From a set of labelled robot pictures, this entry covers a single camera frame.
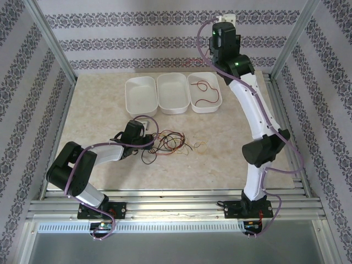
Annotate thin red cable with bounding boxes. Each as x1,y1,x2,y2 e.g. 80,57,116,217
191,80,221,106
152,130,190,156

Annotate white plastic tray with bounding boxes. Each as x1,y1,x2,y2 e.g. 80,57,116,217
125,76,159,116
156,73,190,115
187,71,223,113

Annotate aluminium mounting rails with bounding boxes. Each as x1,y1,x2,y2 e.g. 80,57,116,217
29,189,322,221

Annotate grey metal sheet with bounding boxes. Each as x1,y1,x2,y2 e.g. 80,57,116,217
20,232,335,264

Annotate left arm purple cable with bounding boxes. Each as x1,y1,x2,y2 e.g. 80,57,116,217
63,117,161,241

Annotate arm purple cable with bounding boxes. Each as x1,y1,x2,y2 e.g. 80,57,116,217
197,16,306,239
63,117,161,241

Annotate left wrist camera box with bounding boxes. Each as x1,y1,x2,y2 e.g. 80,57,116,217
134,117,151,130

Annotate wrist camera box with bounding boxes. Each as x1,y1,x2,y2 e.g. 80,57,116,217
217,13,237,25
134,117,151,130

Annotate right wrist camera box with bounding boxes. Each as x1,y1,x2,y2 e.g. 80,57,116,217
217,13,237,25

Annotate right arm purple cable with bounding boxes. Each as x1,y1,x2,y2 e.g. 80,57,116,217
197,16,306,239

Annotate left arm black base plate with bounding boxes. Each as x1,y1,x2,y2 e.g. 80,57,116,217
78,202,127,220

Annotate aluminium frame post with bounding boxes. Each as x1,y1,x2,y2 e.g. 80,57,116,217
24,0,77,85
271,0,327,80

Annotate aluminium side rail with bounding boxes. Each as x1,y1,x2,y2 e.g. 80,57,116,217
40,79,78,200
262,71,313,197

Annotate slotted white cable duct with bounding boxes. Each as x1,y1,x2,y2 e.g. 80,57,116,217
37,221,246,234

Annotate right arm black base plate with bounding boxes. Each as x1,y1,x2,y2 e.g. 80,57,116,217
223,200,273,220

